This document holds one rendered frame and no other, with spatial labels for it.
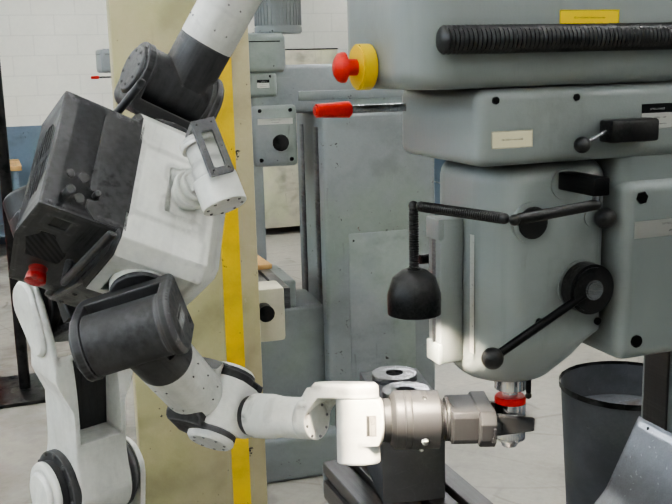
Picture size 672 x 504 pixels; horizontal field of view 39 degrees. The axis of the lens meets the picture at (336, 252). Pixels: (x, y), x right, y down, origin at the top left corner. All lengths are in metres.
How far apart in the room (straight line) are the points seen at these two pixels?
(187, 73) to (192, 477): 1.93
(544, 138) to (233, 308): 1.96
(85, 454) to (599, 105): 1.07
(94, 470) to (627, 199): 1.04
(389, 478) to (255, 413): 0.37
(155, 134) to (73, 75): 8.75
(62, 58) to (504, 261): 9.10
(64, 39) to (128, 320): 8.96
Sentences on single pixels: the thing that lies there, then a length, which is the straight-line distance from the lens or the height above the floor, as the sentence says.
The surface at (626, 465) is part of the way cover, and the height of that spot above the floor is 1.04.
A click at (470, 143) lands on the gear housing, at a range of 1.22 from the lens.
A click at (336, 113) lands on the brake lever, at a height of 1.70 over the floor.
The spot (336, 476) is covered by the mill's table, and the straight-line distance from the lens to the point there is 1.92.
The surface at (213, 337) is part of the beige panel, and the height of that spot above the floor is 0.90.
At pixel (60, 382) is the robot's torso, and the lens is 1.71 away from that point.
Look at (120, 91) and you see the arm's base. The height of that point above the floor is 1.73.
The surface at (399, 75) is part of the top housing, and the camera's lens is 1.19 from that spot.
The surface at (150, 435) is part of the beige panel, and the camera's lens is 3.15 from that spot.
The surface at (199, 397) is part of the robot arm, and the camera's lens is 1.48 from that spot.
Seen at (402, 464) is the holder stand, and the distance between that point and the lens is 1.78.
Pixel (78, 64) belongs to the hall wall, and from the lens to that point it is 10.22.
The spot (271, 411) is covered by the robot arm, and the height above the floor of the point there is 1.23.
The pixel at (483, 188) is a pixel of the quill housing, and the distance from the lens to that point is 1.28.
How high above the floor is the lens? 1.77
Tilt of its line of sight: 11 degrees down
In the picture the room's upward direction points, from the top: 1 degrees counter-clockwise
